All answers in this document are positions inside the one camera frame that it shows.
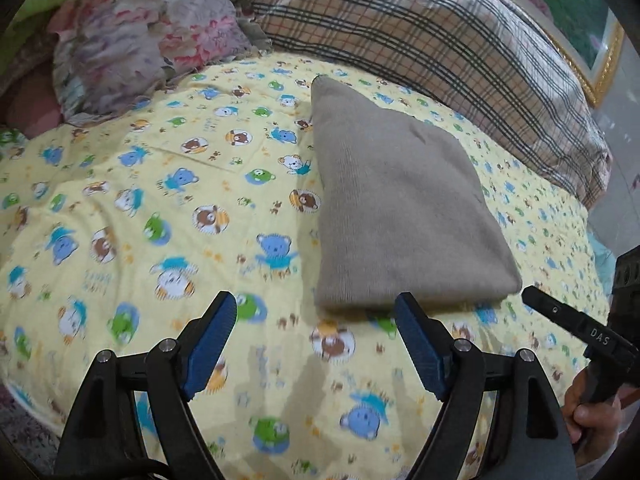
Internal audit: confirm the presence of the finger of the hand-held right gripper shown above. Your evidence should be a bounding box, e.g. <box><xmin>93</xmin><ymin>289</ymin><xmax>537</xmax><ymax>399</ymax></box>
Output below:
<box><xmin>521</xmin><ymin>285</ymin><xmax>639</xmax><ymax>359</ymax></box>

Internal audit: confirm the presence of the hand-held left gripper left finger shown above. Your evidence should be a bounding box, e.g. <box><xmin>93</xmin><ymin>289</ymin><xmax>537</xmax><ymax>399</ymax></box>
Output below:
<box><xmin>60</xmin><ymin>290</ymin><xmax>238</xmax><ymax>480</ymax></box>

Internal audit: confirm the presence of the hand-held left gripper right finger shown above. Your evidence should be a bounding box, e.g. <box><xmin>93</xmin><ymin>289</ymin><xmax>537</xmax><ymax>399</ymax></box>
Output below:
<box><xmin>394</xmin><ymin>292</ymin><xmax>576</xmax><ymax>480</ymax></box>

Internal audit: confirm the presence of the grey-beige knit sweater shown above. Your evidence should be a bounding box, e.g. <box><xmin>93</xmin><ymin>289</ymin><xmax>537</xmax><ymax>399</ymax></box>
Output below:
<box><xmin>310</xmin><ymin>75</ymin><xmax>523</xmax><ymax>313</ymax></box>

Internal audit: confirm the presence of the person's right hand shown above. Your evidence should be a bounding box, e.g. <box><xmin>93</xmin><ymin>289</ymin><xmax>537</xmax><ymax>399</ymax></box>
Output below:
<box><xmin>564</xmin><ymin>370</ymin><xmax>623</xmax><ymax>456</ymax></box>

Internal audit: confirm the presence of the yellow bear-print bed sheet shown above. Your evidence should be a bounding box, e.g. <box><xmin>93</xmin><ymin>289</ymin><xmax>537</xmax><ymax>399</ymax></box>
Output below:
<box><xmin>0</xmin><ymin>52</ymin><xmax>608</xmax><ymax>480</ymax></box>

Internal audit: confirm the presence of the plaid beige pillow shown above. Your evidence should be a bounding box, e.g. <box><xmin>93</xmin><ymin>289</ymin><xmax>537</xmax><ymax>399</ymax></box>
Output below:
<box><xmin>235</xmin><ymin>0</ymin><xmax>613</xmax><ymax>208</ymax></box>

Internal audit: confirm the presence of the pink pillow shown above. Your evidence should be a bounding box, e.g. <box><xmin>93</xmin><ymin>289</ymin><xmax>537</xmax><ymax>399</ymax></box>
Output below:
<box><xmin>5</xmin><ymin>77</ymin><xmax>63</xmax><ymax>138</ymax></box>

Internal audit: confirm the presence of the floral ruffled pillow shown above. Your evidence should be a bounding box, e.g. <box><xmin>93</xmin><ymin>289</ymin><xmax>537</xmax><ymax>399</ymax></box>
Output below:
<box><xmin>47</xmin><ymin>0</ymin><xmax>273</xmax><ymax>126</ymax></box>

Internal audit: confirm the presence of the gold-framed wall picture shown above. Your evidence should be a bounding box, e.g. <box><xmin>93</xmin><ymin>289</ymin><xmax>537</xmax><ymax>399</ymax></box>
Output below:
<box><xmin>480</xmin><ymin>0</ymin><xmax>626</xmax><ymax>108</ymax></box>

